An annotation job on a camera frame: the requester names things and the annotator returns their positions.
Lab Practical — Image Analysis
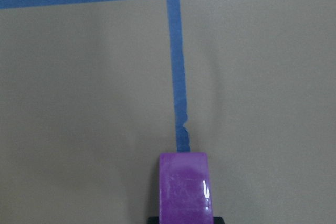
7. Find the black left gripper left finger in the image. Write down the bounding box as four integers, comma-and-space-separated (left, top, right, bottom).
146, 216, 160, 224

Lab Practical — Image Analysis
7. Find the purple trapezoid block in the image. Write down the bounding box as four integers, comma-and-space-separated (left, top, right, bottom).
159, 152, 214, 224

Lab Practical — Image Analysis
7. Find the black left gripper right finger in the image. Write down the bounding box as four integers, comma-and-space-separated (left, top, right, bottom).
213, 216, 225, 224

